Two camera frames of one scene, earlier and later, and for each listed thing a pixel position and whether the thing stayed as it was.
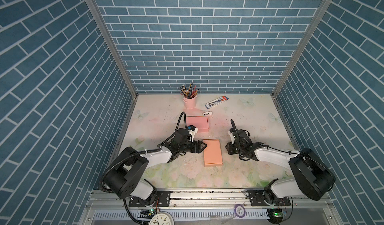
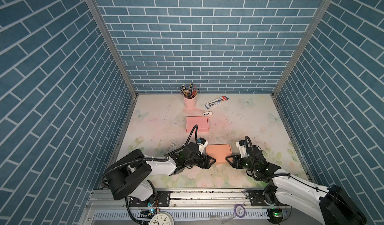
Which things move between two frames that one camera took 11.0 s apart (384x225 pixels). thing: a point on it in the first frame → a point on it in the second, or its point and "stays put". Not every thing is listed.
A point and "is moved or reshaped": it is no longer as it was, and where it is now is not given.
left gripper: x=198 y=150 → x=207 y=164
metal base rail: x=112 y=207 stays put
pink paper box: x=201 y=122 stays put
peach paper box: x=213 y=153 is moved or reshaped
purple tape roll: x=235 y=210 stays put
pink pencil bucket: x=190 y=103 stays put
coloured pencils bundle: x=191 y=92 stays put
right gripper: x=229 y=149 → x=234 y=158
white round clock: x=163 y=218 stays put
